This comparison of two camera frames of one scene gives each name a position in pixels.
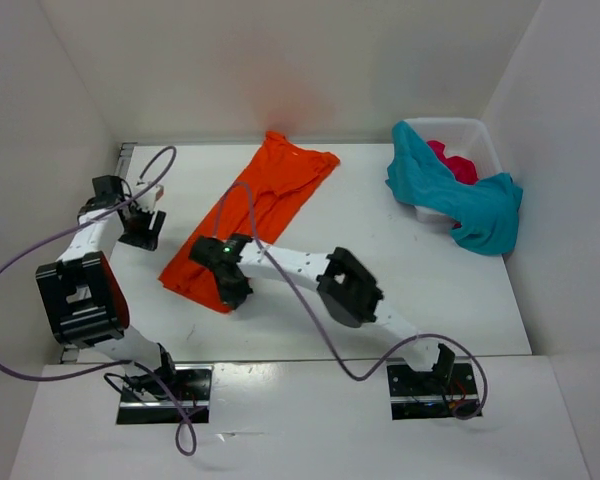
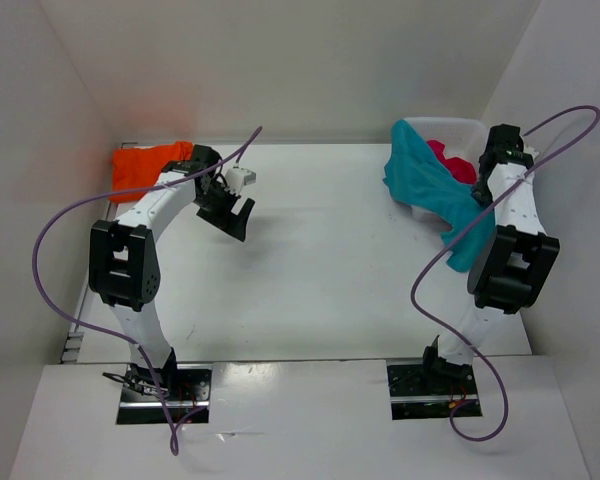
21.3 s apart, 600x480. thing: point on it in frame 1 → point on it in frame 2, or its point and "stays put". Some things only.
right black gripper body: (233, 291) → (482, 190)
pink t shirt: (463, 169) stays put
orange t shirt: (276, 181) → (140, 168)
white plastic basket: (468, 138) stays put
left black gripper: (147, 238) → (235, 224)
